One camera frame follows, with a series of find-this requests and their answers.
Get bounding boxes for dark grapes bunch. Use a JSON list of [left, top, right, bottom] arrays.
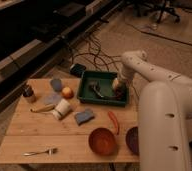
[[114, 89, 125, 100]]

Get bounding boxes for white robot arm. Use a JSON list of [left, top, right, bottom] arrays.
[[113, 50, 192, 171]]

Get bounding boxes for red bowl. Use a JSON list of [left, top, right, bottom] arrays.
[[88, 128, 117, 156]]

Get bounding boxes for green plastic tray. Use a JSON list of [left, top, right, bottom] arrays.
[[77, 71, 129, 107]]

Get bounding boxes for red chili pepper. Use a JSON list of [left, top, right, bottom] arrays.
[[108, 111, 120, 135]]

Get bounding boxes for black power box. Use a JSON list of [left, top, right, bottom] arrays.
[[70, 63, 86, 77]]

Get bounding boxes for apple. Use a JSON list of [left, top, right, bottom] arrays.
[[62, 87, 74, 99]]

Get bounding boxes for blue sponge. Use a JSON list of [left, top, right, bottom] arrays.
[[74, 109, 95, 125]]

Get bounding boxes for white paper cup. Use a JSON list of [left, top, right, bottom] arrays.
[[52, 99, 72, 120]]

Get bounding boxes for clear plastic lid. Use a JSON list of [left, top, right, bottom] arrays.
[[43, 93, 62, 105]]

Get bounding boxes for banana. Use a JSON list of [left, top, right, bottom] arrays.
[[30, 104, 55, 113]]

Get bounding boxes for wooden table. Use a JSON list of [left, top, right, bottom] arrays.
[[0, 79, 139, 164]]

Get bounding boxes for small dark-lidded jar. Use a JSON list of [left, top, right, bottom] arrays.
[[23, 85, 36, 103]]

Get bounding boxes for black office chair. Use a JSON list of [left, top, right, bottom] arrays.
[[128, 0, 180, 23]]

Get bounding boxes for silver fork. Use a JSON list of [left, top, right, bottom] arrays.
[[23, 148, 58, 156]]

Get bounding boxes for black floor cables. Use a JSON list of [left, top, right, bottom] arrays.
[[65, 31, 123, 73]]

